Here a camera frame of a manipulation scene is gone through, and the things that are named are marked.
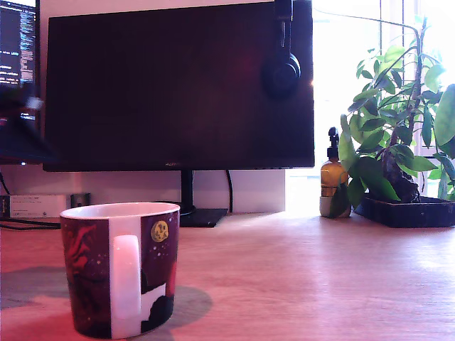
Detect amber pump bottle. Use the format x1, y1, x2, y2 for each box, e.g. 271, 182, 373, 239
318, 126, 353, 219

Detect large black monitor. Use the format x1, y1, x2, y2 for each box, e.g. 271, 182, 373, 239
42, 0, 316, 229

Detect black headphones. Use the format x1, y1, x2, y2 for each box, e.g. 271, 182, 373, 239
261, 0, 302, 99

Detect small grey adapter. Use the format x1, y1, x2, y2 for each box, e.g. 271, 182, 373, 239
69, 192, 91, 209

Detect green potted plant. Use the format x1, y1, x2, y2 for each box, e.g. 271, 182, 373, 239
328, 13, 455, 218

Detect dark red printed mug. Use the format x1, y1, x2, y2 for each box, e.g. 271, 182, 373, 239
59, 201, 181, 340

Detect black plant tray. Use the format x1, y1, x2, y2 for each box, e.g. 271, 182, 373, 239
353, 193, 455, 229

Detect white flat box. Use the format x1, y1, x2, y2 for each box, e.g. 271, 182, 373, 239
9, 194, 69, 219

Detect monitor showing text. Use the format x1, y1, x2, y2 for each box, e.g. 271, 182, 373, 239
0, 0, 41, 166

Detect black cable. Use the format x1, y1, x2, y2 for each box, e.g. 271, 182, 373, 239
225, 170, 235, 214
0, 217, 62, 230

